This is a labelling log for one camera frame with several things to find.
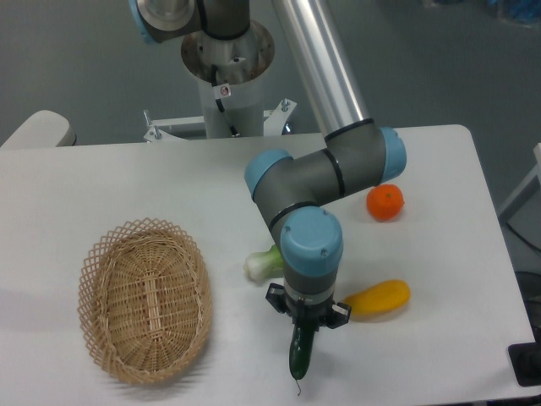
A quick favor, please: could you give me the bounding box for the black device at edge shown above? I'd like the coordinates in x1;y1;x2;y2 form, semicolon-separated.
508;343;540;387

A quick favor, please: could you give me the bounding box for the orange tangerine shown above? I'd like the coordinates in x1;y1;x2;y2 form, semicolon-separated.
366;184;405;222

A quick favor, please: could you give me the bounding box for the white metal base frame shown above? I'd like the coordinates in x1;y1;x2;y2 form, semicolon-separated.
143;98;298;143

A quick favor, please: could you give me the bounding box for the white chair armrest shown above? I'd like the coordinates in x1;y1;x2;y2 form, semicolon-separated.
1;110;77;151

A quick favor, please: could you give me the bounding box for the green bok choy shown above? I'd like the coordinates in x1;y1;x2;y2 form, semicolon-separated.
243;244;284;283

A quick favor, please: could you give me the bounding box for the dark green cucumber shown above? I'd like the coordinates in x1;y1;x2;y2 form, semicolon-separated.
288;322;317;397

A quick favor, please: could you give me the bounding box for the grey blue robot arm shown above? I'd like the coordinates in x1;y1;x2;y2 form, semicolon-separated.
130;1;407;330

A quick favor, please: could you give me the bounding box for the yellow mango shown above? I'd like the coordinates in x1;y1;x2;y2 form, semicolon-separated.
342;279;411;318

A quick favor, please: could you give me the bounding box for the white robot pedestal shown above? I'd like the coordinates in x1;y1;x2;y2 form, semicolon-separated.
181;20;275;139

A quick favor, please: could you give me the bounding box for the white furniture at right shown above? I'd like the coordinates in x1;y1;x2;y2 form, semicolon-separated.
497;143;540;224

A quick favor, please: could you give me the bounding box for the woven wicker basket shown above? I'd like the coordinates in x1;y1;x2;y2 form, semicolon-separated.
78;218;212;385

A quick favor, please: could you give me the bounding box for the black pedestal cable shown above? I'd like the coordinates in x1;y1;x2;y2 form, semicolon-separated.
210;63;242;139

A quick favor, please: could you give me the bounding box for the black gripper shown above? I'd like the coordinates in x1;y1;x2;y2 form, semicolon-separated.
265;283;352;329

